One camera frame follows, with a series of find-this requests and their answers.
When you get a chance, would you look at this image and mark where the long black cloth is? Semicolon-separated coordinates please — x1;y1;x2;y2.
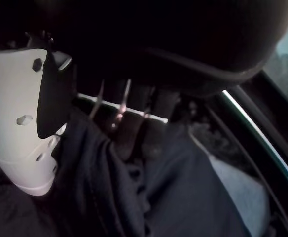
52;108;258;237

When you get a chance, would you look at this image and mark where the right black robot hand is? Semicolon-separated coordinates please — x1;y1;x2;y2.
0;0;288;197

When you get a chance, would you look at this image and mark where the white cloth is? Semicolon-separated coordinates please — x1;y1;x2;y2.
208;153;272;223

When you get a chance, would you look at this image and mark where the short black cloth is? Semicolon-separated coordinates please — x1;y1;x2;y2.
0;148;61;237

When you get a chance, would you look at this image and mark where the dark grey washing machine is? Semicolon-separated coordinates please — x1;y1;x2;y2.
171;19;288;237

